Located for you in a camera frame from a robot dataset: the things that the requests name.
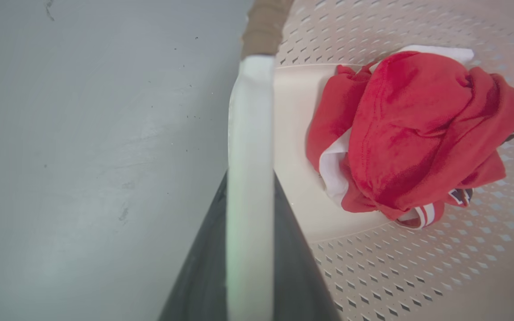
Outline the tan wooden basket handle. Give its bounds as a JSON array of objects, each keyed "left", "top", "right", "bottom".
[{"left": 240, "top": 0, "right": 294, "bottom": 59}]

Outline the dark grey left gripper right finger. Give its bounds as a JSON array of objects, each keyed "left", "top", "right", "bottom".
[{"left": 273, "top": 173, "right": 341, "bottom": 321}]

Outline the red and white garment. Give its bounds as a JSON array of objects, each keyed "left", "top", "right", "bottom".
[{"left": 306, "top": 45, "right": 514, "bottom": 229}]

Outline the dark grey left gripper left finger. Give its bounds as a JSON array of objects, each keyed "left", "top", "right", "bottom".
[{"left": 158, "top": 171, "right": 229, "bottom": 321}]

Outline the white perforated plastic laundry basket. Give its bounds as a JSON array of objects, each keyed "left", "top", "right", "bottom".
[{"left": 226, "top": 0, "right": 514, "bottom": 321}]

